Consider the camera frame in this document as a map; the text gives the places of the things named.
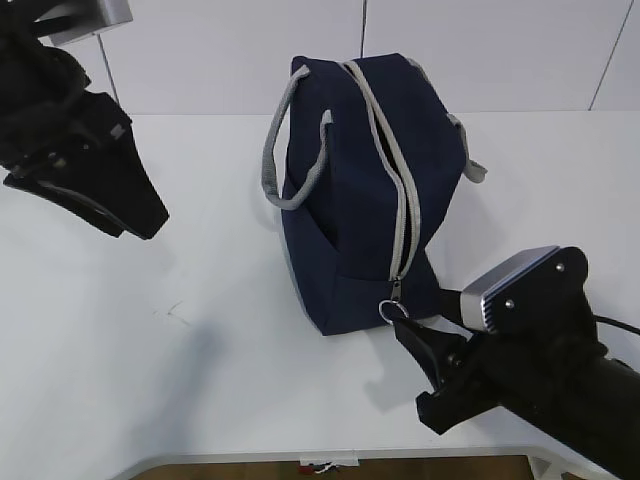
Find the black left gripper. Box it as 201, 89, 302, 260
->
1, 49, 169, 240

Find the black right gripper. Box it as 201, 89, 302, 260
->
393, 289, 606, 434

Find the navy blue lunch bag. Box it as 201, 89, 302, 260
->
261, 53, 486, 336

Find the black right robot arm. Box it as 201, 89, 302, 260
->
391, 293, 639, 479

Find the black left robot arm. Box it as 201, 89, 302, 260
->
1, 1, 169, 240

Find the white tag under table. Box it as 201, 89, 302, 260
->
298, 456, 360, 475

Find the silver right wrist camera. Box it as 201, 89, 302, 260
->
460, 245, 589, 335

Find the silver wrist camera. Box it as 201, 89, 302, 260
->
460, 245, 589, 335
33, 0, 133, 46

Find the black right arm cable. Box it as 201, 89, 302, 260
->
594, 314, 640, 335

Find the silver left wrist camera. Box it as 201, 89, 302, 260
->
33, 0, 133, 46

